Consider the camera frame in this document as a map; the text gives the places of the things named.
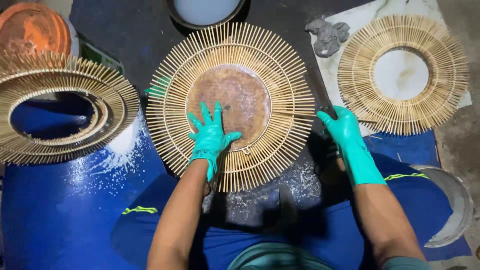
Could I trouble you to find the person's teal shirt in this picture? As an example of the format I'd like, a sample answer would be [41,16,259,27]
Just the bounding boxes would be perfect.
[226,242,433,270]

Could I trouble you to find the green and white box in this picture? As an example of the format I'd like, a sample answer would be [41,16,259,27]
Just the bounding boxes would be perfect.
[77,33,125,75]

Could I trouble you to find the dark metal blade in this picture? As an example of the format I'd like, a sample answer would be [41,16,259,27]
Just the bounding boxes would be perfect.
[305,67,337,114]

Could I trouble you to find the person's left hand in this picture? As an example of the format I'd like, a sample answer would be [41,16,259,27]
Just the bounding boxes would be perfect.
[187,100,243,182]

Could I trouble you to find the stack of bamboo sunburst frames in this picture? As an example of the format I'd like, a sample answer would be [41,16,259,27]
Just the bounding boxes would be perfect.
[0,50,140,166]

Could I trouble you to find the grey metal basin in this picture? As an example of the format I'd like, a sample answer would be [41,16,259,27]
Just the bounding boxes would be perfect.
[410,164,474,248]

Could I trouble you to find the grey crumpled rag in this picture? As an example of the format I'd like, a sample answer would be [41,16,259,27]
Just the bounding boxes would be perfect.
[305,16,351,58]

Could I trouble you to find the person's blue shorts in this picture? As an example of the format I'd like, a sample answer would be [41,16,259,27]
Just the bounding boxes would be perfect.
[111,152,472,270]

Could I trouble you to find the bamboo sunburst frame with board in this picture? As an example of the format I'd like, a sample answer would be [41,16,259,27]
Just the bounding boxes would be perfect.
[145,22,316,193]

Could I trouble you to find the round orange lid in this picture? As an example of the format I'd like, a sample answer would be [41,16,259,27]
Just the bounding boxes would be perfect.
[0,2,72,57]

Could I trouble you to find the person's right hand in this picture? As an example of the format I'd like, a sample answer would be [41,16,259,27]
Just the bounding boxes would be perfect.
[317,105,371,155]

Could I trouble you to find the round brown wooden board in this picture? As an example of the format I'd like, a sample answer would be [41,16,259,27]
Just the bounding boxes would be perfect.
[185,64,272,152]

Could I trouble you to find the white marble slab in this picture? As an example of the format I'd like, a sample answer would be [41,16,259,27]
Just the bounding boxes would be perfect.
[310,0,473,137]

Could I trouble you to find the black bowl with white liquid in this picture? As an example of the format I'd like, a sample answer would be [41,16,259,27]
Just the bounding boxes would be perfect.
[166,0,247,31]

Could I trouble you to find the teal plastic scrap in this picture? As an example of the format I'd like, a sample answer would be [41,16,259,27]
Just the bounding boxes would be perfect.
[144,76,172,97]

